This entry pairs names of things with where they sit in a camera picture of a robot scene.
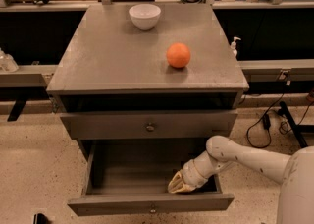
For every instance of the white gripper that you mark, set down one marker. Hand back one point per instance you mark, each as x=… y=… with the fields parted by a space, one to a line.
x=191 y=174

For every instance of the grey drawer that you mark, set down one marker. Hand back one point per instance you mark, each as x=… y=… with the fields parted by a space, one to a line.
x=132 y=177
x=119 y=125

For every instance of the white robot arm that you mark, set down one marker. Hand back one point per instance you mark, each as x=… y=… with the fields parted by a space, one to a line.
x=295 y=174

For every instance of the grey top drawer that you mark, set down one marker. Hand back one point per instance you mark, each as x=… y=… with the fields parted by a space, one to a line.
x=119 y=125

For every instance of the grey drawer cabinet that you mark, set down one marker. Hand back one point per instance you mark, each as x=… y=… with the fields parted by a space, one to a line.
x=111 y=65

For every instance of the black stand leg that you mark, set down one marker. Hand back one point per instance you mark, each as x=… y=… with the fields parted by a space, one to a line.
x=298 y=129

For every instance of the orange fruit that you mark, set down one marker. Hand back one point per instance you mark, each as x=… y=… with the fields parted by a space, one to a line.
x=178 y=55

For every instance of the white pump bottle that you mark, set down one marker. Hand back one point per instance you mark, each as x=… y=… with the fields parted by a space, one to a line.
x=233 y=45

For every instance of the small black floor object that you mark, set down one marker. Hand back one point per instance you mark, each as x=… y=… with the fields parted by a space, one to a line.
x=40 y=218

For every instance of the white ceramic bowl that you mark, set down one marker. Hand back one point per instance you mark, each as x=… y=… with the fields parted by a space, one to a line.
x=145 y=16

